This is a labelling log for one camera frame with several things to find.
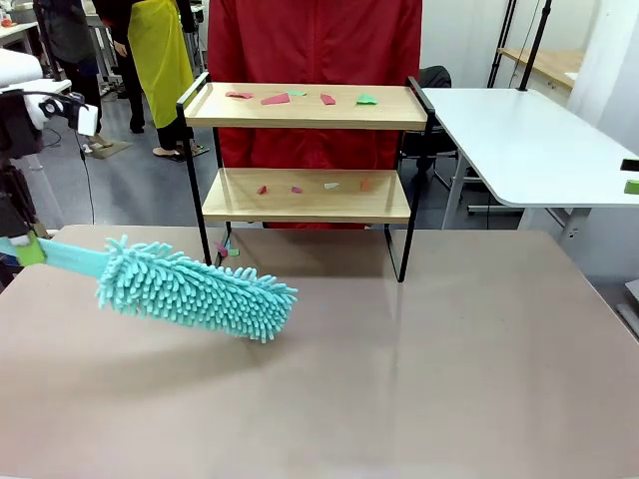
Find light wooden table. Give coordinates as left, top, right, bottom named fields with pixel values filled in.
left=497, top=46, right=586, bottom=91

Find two-tier wooden metal shelf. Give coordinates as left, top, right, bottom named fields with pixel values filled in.
left=175, top=71, right=436, bottom=283

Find bystander in yellow apron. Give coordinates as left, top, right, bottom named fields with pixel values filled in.
left=92, top=0, right=211, bottom=160

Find black pole stand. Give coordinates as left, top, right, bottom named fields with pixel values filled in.
left=517, top=0, right=554, bottom=92

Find black office chair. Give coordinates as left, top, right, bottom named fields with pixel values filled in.
left=398, top=64, right=463, bottom=201

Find black tripod legs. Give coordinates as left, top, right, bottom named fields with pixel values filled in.
left=487, top=0, right=518, bottom=89

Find white table with rounded corner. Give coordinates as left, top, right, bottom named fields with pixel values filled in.
left=421, top=87, right=639, bottom=245

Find bystander in dark clothes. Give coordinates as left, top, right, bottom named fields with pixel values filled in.
left=32, top=0, right=109, bottom=151

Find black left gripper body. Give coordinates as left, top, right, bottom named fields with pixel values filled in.
left=0, top=89, right=44, bottom=160

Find teal chenille duster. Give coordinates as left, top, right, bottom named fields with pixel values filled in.
left=0, top=234, right=300, bottom=344

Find wrist camera with white box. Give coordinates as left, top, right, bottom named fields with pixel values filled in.
left=38, top=92, right=99, bottom=137

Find black floor cable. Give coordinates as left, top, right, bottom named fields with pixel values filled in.
left=74, top=132, right=96, bottom=226

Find person's red jacket torso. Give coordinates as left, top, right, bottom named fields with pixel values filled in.
left=207, top=0, right=424, bottom=231

